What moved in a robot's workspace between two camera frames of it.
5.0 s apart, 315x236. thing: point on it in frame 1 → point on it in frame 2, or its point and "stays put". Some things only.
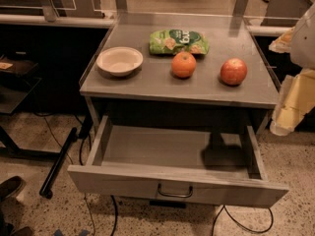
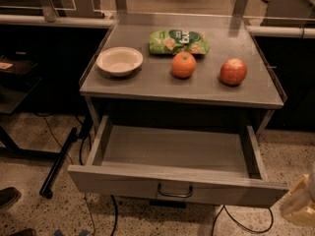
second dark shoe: (26, 231) stays put
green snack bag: (176, 40) stays put
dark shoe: (10, 186) → (9, 196)
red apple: (233, 71) stays put
